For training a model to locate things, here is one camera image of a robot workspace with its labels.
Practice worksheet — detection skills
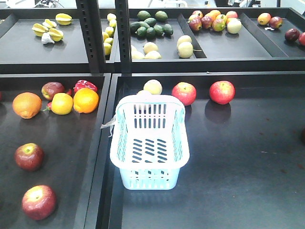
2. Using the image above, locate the light blue plastic basket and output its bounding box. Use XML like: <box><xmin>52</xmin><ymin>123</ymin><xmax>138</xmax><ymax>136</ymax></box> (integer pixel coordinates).
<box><xmin>110</xmin><ymin>95</ymin><xmax>190</xmax><ymax>190</ymax></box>

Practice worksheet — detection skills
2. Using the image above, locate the red apple beside basket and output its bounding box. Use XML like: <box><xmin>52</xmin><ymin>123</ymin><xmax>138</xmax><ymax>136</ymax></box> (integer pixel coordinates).
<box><xmin>172</xmin><ymin>82</ymin><xmax>197</xmax><ymax>106</ymax></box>

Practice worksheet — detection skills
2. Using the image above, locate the pale yellow pear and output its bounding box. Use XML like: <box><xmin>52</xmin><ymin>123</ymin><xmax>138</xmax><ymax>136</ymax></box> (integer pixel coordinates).
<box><xmin>143</xmin><ymin>79</ymin><xmax>163</xmax><ymax>95</ymax></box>

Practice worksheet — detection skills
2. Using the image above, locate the orange far right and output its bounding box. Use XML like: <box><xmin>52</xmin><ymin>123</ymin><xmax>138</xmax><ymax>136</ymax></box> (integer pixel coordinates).
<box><xmin>73</xmin><ymin>88</ymin><xmax>99</xmax><ymax>114</ymax></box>

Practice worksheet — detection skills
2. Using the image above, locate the red apple right table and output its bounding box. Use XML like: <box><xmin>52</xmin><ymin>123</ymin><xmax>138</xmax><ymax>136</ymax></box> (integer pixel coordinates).
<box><xmin>209</xmin><ymin>81</ymin><xmax>235</xmax><ymax>105</ymax></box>

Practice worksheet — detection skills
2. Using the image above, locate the red bell pepper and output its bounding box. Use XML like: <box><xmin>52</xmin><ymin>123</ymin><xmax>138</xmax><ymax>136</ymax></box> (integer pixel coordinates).
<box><xmin>73</xmin><ymin>80</ymin><xmax>98</xmax><ymax>93</ymax></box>

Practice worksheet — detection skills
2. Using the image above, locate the black wood display table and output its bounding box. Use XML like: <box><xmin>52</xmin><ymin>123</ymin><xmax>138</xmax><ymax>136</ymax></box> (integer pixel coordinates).
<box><xmin>0</xmin><ymin>73</ymin><xmax>111</xmax><ymax>229</ymax></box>

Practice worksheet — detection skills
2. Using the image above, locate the yellow apple right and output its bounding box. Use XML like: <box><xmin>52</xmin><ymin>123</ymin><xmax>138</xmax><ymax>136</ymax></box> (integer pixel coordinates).
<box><xmin>51</xmin><ymin>93</ymin><xmax>73</xmax><ymax>115</ymax></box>

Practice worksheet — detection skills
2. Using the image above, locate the red chili pepper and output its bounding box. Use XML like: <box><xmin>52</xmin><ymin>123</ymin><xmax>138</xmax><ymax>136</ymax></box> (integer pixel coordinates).
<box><xmin>43</xmin><ymin>102</ymin><xmax>52</xmax><ymax>111</ymax></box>

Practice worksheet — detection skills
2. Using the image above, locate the red apple behind orange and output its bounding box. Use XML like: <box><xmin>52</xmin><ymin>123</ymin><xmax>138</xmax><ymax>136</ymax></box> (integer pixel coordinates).
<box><xmin>41</xmin><ymin>82</ymin><xmax>65</xmax><ymax>101</ymax></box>

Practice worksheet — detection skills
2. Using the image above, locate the black upper shelf tray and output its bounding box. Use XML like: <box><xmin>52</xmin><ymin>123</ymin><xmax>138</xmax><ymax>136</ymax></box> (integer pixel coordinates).
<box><xmin>0</xmin><ymin>8</ymin><xmax>305</xmax><ymax>74</ymax></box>

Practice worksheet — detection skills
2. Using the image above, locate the orange with nub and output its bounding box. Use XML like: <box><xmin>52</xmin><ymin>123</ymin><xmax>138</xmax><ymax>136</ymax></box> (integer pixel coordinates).
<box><xmin>12</xmin><ymin>92</ymin><xmax>42</xmax><ymax>119</ymax></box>

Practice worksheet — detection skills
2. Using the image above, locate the red apple middle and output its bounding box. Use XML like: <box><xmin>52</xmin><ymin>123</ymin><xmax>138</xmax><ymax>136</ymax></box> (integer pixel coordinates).
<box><xmin>14</xmin><ymin>143</ymin><xmax>44</xmax><ymax>172</ymax></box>

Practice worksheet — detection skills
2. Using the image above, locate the white garlic bulb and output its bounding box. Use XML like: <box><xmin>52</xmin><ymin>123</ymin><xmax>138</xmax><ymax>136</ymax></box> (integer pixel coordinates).
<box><xmin>41</xmin><ymin>32</ymin><xmax>55</xmax><ymax>44</ymax></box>

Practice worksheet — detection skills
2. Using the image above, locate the red apple front left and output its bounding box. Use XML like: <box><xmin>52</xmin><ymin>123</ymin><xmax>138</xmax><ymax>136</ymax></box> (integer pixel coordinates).
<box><xmin>21</xmin><ymin>185</ymin><xmax>57</xmax><ymax>220</ymax></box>

